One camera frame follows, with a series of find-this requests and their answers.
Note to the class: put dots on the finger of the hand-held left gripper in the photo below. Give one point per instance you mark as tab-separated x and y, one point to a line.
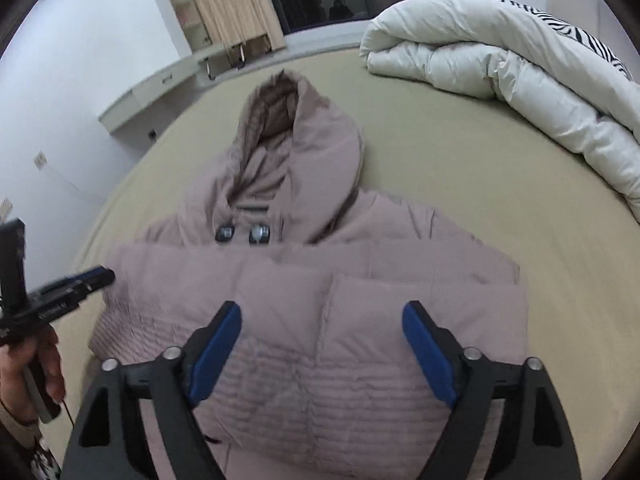
92	278

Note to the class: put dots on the zebra striped blanket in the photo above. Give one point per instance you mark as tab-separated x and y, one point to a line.
565	25

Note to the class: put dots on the person's left hand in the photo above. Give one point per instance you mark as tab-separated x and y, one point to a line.
42	360

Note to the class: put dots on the pink hooded puffer jacket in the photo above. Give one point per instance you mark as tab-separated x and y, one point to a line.
310	280

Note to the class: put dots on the white duvet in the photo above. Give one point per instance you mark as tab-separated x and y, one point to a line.
505	75

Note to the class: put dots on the bed with olive sheet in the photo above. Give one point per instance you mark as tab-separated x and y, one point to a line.
450	200

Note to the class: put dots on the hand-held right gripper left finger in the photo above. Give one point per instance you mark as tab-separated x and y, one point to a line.
216	350

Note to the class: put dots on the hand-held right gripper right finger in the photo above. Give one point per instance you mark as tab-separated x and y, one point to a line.
429	350

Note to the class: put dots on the beige curtain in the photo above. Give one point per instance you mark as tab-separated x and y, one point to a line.
232	0

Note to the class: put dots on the white wall desk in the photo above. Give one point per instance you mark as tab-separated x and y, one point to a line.
160	85

